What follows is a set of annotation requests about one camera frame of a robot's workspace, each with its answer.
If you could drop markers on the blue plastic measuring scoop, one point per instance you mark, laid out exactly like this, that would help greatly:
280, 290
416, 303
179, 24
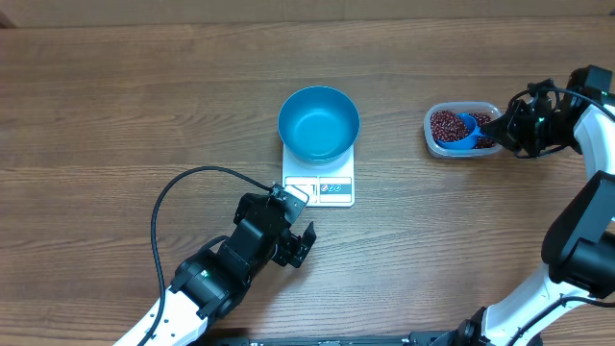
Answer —
468, 142

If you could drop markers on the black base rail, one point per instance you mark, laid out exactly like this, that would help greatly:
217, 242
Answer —
331, 340

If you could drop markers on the clear plastic food container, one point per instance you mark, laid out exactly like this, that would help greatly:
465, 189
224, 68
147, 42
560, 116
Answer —
460, 107

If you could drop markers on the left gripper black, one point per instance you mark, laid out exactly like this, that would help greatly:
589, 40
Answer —
295, 249

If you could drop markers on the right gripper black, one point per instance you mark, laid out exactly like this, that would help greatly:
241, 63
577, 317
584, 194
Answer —
510, 132

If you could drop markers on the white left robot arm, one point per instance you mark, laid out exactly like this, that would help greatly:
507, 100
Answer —
210, 284

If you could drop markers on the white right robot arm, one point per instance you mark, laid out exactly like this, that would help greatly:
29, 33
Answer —
577, 252

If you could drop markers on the red adzuki beans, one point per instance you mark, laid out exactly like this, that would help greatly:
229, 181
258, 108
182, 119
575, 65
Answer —
448, 126

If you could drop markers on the white digital kitchen scale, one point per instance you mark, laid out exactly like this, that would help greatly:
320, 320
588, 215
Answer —
329, 184

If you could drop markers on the blue metal bowl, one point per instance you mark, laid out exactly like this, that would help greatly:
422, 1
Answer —
319, 123

